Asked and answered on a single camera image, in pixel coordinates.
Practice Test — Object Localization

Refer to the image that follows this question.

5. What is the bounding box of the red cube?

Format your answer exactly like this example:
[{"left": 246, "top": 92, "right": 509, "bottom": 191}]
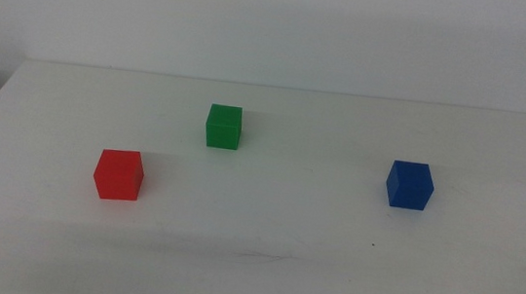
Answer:
[{"left": 91, "top": 146, "right": 148, "bottom": 203}]

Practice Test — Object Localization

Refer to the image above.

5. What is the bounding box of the green cube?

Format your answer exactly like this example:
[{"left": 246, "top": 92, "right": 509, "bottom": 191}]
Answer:
[{"left": 203, "top": 102, "right": 244, "bottom": 151}]

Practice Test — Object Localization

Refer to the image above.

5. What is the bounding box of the blue cube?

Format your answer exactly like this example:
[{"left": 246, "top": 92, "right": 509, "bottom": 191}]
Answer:
[{"left": 382, "top": 158, "right": 437, "bottom": 212}]

